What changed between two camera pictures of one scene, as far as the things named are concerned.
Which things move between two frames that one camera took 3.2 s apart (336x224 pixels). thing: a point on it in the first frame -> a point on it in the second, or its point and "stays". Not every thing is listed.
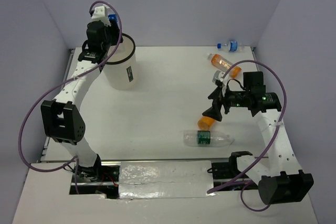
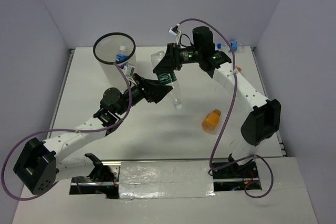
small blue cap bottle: (232, 46) stays
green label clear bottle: (201, 138) -> (168, 78)
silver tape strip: (168, 179) stays
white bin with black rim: (120, 72) stays
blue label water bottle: (113, 17) -> (121, 55)
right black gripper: (214, 112) -> (171, 60)
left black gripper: (115, 31) -> (150, 89)
